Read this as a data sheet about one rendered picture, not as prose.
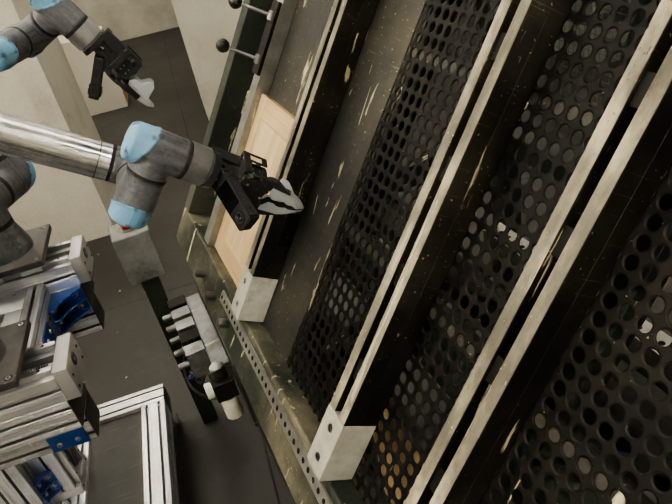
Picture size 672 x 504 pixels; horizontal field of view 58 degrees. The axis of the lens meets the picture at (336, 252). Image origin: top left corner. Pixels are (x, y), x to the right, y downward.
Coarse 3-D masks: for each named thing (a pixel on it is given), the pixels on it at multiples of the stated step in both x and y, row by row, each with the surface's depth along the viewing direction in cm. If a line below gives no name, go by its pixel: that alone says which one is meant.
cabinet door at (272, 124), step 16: (256, 112) 172; (272, 112) 162; (288, 112) 156; (256, 128) 170; (272, 128) 161; (288, 128) 152; (256, 144) 169; (272, 144) 160; (256, 160) 168; (272, 160) 158; (272, 176) 157; (224, 224) 181; (256, 224) 162; (224, 240) 180; (240, 240) 170; (224, 256) 178; (240, 256) 168; (240, 272) 166
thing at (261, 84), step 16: (288, 0) 162; (288, 16) 164; (272, 48) 166; (272, 64) 168; (256, 80) 170; (272, 80) 170; (256, 96) 170; (240, 128) 175; (240, 144) 175; (224, 208) 182; (208, 224) 187; (208, 240) 185
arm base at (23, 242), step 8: (8, 224) 168; (16, 224) 172; (0, 232) 167; (8, 232) 168; (16, 232) 171; (24, 232) 174; (0, 240) 167; (8, 240) 168; (16, 240) 170; (24, 240) 172; (32, 240) 177; (0, 248) 167; (8, 248) 168; (16, 248) 171; (24, 248) 172; (0, 256) 168; (8, 256) 168; (16, 256) 170; (0, 264) 168
